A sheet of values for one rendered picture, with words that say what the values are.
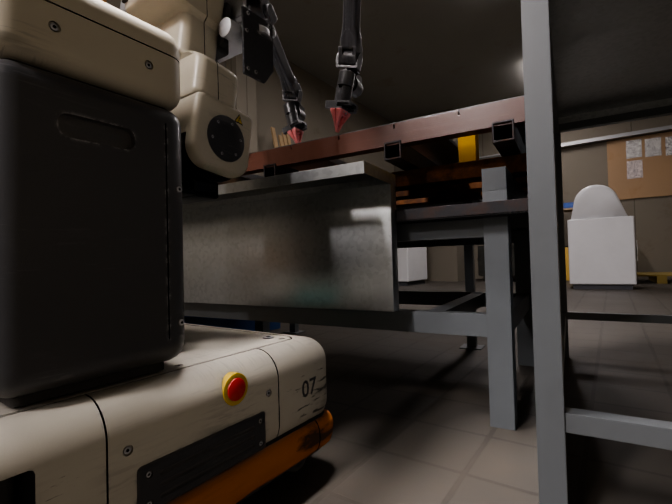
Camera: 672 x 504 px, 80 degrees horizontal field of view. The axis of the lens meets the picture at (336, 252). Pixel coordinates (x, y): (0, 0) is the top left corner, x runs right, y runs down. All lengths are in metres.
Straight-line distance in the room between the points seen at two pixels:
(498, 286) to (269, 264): 0.69
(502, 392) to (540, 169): 0.64
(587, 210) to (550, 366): 5.25
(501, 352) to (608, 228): 4.84
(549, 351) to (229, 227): 1.07
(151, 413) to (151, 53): 0.51
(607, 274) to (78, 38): 5.70
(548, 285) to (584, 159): 7.75
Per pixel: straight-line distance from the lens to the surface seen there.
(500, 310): 1.12
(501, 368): 1.15
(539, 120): 0.75
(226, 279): 1.45
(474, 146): 1.28
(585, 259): 5.88
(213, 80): 0.99
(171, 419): 0.64
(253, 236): 1.36
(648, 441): 0.78
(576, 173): 8.40
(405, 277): 6.55
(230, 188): 1.22
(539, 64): 0.78
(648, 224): 8.30
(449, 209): 1.08
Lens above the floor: 0.44
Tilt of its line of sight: 1 degrees up
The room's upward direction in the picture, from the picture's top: 2 degrees counter-clockwise
